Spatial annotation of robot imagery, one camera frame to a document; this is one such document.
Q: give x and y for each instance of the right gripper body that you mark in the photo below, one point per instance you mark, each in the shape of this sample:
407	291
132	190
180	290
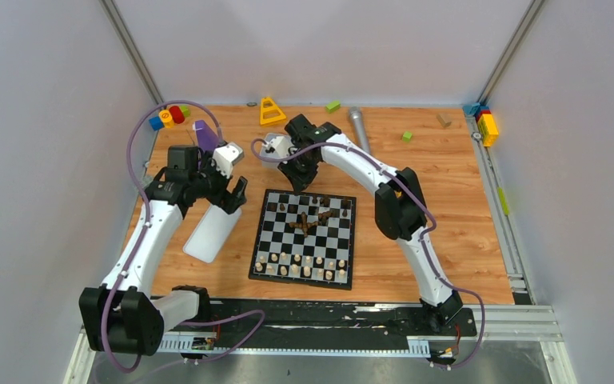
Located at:
301	169

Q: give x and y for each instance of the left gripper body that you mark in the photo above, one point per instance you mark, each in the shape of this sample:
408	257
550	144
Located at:
225	187

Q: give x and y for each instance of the black white chessboard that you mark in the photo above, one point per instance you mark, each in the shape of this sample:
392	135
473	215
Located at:
305	238

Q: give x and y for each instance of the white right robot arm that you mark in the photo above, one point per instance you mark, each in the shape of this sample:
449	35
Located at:
400	211

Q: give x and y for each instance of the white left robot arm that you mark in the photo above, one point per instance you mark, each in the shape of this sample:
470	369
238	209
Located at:
120	315

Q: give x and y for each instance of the white rectangular box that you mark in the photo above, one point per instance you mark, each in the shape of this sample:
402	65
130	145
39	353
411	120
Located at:
271	165

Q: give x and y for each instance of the purple metronome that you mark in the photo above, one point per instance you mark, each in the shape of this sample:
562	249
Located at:
207	138

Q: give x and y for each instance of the white box lid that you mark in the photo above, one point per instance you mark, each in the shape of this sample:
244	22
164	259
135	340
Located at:
211	234

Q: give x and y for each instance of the yellow triangular toy block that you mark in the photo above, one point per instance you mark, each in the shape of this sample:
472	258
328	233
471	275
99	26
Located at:
270	112

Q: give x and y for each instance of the red cylinder block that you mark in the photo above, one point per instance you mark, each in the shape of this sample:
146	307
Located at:
177	114

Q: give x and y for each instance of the blue toy block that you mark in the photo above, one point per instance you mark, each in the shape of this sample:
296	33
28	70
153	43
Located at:
156	123

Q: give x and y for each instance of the yellow cylinder block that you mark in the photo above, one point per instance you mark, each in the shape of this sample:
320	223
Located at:
166	119

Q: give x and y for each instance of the green block in corner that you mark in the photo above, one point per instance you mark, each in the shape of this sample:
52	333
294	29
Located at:
185	111

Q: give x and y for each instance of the silver microphone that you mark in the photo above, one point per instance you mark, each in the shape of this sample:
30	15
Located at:
355	116

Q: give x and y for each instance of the brown wooden block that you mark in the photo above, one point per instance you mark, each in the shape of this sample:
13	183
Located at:
445	120

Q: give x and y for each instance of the stacked coloured blocks right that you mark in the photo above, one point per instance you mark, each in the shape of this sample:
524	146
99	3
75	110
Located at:
486	123

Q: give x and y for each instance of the green block near wall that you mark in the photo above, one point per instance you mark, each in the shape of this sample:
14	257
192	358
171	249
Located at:
332	106

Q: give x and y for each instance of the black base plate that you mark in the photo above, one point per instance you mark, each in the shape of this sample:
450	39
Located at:
323	325

